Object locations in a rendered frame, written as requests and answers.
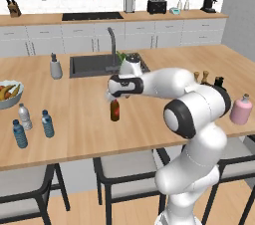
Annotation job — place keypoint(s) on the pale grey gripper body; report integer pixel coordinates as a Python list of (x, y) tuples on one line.
[(111, 97)]

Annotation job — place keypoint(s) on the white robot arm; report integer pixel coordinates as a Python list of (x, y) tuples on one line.
[(199, 126)]

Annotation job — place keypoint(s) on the dark grey sink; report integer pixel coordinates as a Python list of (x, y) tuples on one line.
[(89, 64)]

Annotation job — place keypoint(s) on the green vegetable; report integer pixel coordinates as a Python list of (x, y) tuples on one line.
[(121, 57)]

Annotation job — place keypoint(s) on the grey tap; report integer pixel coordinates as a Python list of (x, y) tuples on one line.
[(114, 46)]

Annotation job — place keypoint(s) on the grey soap dispenser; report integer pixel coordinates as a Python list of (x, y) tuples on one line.
[(55, 69)]

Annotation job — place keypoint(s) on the grey base cupboards run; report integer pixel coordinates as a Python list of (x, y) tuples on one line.
[(83, 38)]

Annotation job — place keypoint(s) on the blue plastic water bottle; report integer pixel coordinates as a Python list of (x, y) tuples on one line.
[(48, 126), (20, 136)]

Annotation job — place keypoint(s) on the black stool grey seat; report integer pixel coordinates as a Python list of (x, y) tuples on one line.
[(237, 156), (129, 167), (23, 182)]

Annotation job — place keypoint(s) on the black hob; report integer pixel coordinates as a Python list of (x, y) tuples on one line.
[(92, 16)]

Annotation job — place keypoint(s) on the brown cork-topped glass bottle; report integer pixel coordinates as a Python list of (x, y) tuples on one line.
[(196, 76), (205, 78)]

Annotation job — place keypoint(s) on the clear plastic bottle white label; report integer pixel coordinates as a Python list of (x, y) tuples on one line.
[(25, 118)]

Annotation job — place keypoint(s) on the silver tall kettle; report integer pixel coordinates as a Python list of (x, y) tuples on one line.
[(129, 1)]

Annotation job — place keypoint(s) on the black toaster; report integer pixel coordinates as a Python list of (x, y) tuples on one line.
[(156, 6)]

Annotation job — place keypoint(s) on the pale blue fruit bowl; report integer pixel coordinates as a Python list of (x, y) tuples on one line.
[(10, 101)]

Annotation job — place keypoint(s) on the yellow bananas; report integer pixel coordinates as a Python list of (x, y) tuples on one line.
[(9, 91)]

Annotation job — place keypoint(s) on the small teal box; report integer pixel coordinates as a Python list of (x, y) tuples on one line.
[(174, 11)]

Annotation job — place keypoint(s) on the black glass bottle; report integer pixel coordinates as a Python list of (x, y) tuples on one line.
[(219, 82)]

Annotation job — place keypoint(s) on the clear glass bottle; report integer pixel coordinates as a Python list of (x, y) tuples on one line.
[(187, 4), (179, 4)]

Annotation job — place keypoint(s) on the pink glass bottle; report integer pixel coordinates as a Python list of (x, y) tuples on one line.
[(241, 111)]

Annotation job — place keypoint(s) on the wooden knife block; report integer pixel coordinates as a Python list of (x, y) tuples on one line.
[(14, 9)]

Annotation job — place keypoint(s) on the black coffee machine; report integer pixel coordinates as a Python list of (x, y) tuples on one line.
[(210, 0)]

